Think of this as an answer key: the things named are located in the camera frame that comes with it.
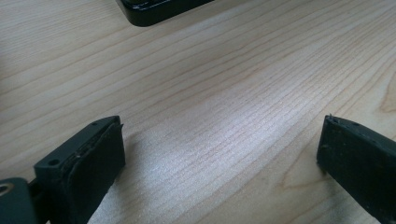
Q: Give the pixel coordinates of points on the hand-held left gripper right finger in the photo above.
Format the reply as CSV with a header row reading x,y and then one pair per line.
x,y
358,161

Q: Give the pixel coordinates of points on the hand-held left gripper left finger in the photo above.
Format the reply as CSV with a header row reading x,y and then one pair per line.
x,y
84,168

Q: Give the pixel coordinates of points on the black metal rack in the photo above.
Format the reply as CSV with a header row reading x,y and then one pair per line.
x,y
146,15

